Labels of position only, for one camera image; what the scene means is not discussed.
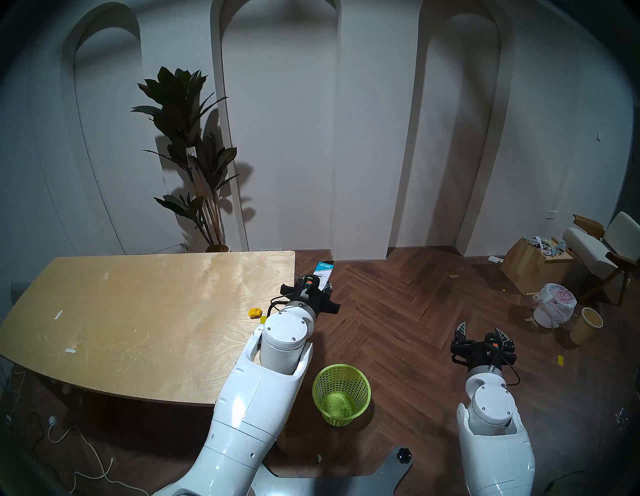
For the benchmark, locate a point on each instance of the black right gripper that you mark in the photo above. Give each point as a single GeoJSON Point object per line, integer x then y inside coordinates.
{"type": "Point", "coordinates": [475, 352]}

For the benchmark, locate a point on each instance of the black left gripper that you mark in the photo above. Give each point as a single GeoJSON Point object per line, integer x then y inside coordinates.
{"type": "Point", "coordinates": [320, 302]}

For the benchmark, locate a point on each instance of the blue and white carton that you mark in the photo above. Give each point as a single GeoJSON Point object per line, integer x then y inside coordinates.
{"type": "Point", "coordinates": [323, 272]}

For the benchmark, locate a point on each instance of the yellow paper ball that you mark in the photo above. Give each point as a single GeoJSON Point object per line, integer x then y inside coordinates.
{"type": "Point", "coordinates": [255, 313]}

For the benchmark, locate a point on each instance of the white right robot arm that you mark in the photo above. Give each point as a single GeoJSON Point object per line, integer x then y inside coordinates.
{"type": "Point", "coordinates": [492, 425]}

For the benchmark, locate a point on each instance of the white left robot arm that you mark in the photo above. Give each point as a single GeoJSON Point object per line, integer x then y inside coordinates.
{"type": "Point", "coordinates": [260, 400]}

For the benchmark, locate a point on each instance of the bin with white plastic bag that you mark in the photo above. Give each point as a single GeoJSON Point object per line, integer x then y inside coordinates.
{"type": "Point", "coordinates": [554, 302]}

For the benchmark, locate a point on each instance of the green mesh trash bin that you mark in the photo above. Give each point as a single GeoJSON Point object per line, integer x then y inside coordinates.
{"type": "Point", "coordinates": [345, 380]}

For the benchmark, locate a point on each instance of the wooden crate box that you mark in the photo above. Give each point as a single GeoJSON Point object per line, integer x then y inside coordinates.
{"type": "Point", "coordinates": [527, 270]}

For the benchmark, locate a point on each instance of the beige paper bucket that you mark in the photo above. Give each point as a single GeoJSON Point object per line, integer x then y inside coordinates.
{"type": "Point", "coordinates": [585, 327]}

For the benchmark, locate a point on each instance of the pile of paper scraps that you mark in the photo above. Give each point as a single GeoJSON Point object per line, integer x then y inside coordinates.
{"type": "Point", "coordinates": [545, 245]}

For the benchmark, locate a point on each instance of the wooden armchair with white cushions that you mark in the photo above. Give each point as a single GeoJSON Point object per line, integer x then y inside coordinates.
{"type": "Point", "coordinates": [595, 252]}

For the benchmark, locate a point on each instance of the black base knob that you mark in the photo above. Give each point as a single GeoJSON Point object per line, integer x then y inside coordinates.
{"type": "Point", "coordinates": [403, 455]}

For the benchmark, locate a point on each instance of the light wooden table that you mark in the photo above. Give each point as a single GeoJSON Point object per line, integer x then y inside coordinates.
{"type": "Point", "coordinates": [140, 310]}

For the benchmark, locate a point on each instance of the tall potted plant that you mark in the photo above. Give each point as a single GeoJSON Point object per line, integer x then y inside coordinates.
{"type": "Point", "coordinates": [180, 115]}

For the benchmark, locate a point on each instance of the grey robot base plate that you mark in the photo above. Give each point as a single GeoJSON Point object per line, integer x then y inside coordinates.
{"type": "Point", "coordinates": [330, 485]}

